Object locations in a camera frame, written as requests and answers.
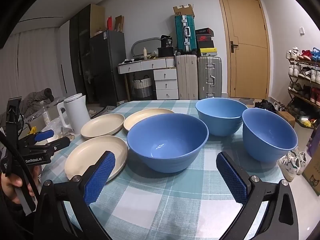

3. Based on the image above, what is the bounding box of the woven laundry basket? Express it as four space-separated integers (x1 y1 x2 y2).
132 77 153 98

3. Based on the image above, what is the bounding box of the cream plate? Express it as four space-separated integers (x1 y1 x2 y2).
64 135 129 183
123 108 175 132
80 113 125 140

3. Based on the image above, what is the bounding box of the wide blue bowl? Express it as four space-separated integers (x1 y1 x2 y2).
127 113 209 173

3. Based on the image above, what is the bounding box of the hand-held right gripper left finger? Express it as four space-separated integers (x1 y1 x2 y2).
34 151 117 240

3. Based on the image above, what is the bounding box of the white drawer cabinet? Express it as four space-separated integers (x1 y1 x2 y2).
153 68 179 100

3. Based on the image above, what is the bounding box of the black refrigerator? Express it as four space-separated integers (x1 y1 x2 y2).
89 30 127 107

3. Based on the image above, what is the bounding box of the grey jacket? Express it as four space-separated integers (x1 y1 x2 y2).
19 88 55 117

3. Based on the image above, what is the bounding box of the silver suitcase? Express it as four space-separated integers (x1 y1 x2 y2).
197 56 222 100

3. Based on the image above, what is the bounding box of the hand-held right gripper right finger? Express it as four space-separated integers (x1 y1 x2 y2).
216 151 299 240

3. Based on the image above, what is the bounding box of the dark wardrobe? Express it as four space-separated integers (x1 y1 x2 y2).
69 6 92 104

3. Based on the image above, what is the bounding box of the yellow green bag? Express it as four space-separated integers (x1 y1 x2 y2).
299 116 312 128

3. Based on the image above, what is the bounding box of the white curtain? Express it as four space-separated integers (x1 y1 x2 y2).
0 30 70 120

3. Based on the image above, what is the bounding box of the grey arched frame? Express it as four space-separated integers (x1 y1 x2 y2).
131 37 162 59

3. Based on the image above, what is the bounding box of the printed cardboard box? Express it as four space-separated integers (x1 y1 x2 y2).
301 140 320 197

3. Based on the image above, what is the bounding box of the beige suitcase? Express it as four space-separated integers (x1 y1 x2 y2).
175 54 199 100

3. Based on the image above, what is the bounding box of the black bag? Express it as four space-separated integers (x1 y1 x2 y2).
160 34 174 48

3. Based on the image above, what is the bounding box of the tall cardboard panel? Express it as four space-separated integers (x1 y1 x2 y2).
90 4 105 37

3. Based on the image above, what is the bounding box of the white electric kettle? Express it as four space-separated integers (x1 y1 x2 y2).
57 93 92 133

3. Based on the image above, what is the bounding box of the white desk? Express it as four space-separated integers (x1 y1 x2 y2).
118 56 177 100

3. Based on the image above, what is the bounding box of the deep blue bowl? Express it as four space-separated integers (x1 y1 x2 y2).
242 108 298 162
195 97 248 137

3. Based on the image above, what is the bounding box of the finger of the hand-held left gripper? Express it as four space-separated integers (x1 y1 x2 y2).
41 137 71 157
24 129 55 147

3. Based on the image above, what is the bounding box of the collection of racked shoes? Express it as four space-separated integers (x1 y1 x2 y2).
286 46 320 105

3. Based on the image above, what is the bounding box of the purple bag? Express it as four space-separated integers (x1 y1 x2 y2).
307 130 320 157

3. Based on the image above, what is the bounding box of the person's left forearm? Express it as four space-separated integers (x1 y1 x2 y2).
0 190 38 240

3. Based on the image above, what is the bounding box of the wooden door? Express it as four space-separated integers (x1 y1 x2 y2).
216 0 271 100

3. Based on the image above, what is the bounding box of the teal suitcase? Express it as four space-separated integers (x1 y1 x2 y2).
174 14 197 55

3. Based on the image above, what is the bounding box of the black cable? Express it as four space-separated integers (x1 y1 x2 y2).
0 115 42 200

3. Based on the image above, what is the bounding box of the teal checked tablecloth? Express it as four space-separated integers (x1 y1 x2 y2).
41 99 285 240

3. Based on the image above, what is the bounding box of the small brown box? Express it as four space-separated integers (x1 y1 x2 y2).
276 111 296 129

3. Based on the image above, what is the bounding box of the person's left hand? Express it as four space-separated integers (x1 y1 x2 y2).
0 166 42 205

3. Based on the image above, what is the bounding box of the brown cardboard carton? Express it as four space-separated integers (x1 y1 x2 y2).
114 16 125 32

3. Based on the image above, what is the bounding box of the yellow shoe box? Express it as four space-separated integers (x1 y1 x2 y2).
200 47 217 57

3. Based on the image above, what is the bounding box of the black square box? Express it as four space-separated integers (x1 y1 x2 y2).
157 47 175 58

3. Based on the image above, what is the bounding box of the wooden shoe rack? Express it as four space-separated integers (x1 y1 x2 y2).
286 57 320 130

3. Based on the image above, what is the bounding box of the white green sneaker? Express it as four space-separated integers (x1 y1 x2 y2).
292 146 308 175
277 151 302 182

